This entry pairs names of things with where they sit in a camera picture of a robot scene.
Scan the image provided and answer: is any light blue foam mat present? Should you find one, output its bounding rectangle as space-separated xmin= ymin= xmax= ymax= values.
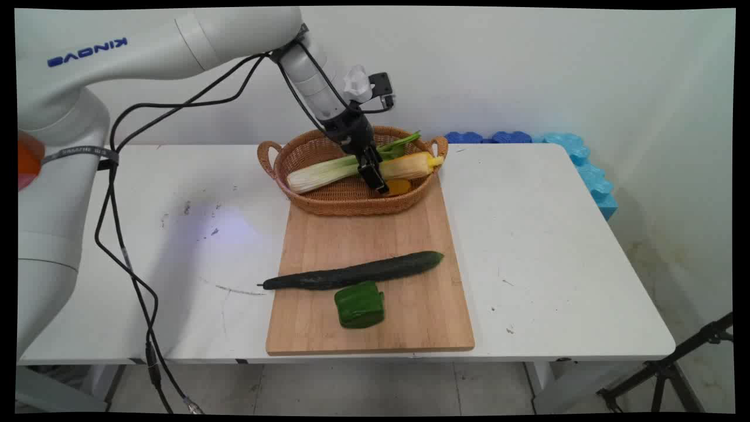
xmin=532 ymin=132 xmax=619 ymax=222

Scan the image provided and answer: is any woven wicker basket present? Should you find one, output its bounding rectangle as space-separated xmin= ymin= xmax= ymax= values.
xmin=257 ymin=125 xmax=450 ymax=217

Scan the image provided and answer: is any grey table leg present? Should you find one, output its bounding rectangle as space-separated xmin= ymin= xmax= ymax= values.
xmin=16 ymin=365 xmax=128 ymax=413

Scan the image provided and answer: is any green bell pepper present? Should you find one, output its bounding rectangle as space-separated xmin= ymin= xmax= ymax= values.
xmin=333 ymin=280 xmax=386 ymax=330

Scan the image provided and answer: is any white table leg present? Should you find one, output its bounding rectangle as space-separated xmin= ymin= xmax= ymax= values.
xmin=523 ymin=360 xmax=651 ymax=415

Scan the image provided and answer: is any orange red object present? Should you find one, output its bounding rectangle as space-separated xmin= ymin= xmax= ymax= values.
xmin=17 ymin=131 xmax=46 ymax=192

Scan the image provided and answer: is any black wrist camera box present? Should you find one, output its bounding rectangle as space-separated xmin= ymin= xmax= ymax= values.
xmin=369 ymin=72 xmax=395 ymax=113

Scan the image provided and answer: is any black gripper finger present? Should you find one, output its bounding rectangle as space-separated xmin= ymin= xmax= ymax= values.
xmin=364 ymin=145 xmax=391 ymax=195
xmin=357 ymin=154 xmax=383 ymax=192

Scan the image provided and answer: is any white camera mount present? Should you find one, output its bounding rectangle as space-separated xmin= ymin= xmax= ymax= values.
xmin=342 ymin=65 xmax=375 ymax=104

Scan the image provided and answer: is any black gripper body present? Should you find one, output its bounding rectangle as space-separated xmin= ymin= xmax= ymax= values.
xmin=319 ymin=105 xmax=377 ymax=154

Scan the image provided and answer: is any black tripod stand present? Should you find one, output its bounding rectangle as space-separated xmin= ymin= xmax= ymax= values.
xmin=596 ymin=311 xmax=735 ymax=414

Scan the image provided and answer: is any long dark green cucumber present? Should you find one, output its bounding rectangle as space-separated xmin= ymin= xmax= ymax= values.
xmin=257 ymin=250 xmax=445 ymax=292

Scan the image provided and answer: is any yellow corn cob with husk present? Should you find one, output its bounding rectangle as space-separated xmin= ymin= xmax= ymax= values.
xmin=378 ymin=151 xmax=445 ymax=182

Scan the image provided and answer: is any wooden cutting board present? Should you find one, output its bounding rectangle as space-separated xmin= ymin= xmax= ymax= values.
xmin=265 ymin=175 xmax=476 ymax=357

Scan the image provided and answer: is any green white celery stalk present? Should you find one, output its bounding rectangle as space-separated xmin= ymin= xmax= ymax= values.
xmin=285 ymin=131 xmax=422 ymax=195

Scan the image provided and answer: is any black cable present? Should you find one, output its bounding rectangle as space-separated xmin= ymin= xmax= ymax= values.
xmin=108 ymin=35 xmax=394 ymax=415
xmin=94 ymin=52 xmax=276 ymax=415

